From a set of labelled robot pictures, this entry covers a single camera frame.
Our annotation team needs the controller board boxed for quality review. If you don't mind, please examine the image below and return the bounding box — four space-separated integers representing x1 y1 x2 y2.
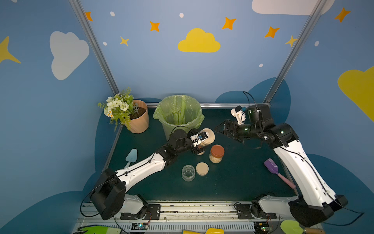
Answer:
131 223 149 231
254 222 271 234

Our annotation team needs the yellow scoop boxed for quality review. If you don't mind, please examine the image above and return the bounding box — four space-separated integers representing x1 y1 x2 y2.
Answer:
182 228 225 234

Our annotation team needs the purple pink-handled scoop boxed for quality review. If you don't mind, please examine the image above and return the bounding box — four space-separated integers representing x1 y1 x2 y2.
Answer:
264 159 296 189

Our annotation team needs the right controller board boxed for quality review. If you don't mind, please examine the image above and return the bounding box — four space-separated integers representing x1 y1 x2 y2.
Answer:
254 222 271 234

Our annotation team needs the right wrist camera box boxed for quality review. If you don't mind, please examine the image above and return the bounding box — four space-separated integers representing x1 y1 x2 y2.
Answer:
230 105 246 125

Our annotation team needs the beige jar lid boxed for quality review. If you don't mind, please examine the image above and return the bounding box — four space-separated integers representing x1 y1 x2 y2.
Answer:
196 162 209 176

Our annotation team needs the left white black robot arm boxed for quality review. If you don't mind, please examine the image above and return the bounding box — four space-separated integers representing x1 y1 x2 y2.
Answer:
88 128 215 220

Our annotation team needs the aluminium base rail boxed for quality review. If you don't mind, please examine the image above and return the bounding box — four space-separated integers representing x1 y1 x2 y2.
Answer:
73 201 294 234

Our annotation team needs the right brown-lid oatmeal jar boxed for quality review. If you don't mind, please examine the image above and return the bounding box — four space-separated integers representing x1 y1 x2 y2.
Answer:
209 144 225 163

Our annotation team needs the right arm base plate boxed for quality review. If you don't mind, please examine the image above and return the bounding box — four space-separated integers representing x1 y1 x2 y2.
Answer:
233 202 277 219

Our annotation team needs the green spatula wooden handle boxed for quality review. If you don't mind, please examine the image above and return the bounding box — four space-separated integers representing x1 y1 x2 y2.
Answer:
280 220 326 234

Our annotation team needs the left controller board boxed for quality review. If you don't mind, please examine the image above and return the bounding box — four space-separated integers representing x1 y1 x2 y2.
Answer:
131 223 149 231

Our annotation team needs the artificial white flower plant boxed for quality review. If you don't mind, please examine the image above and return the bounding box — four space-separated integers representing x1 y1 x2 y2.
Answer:
97 87 139 130

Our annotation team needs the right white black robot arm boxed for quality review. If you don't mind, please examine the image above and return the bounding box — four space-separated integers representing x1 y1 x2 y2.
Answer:
214 104 348 227

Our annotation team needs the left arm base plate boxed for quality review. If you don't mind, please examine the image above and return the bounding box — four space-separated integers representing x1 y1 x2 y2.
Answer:
120 204 161 220

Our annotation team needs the green plastic bin liner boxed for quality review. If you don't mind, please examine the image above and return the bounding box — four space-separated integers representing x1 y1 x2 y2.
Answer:
153 95 205 138

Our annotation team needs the beige-lid oatmeal jar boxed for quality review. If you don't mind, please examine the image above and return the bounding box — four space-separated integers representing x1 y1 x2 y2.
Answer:
201 128 215 147
182 165 196 182

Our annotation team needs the light blue spatula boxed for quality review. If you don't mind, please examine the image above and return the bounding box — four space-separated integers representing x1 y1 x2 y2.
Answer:
124 149 138 168

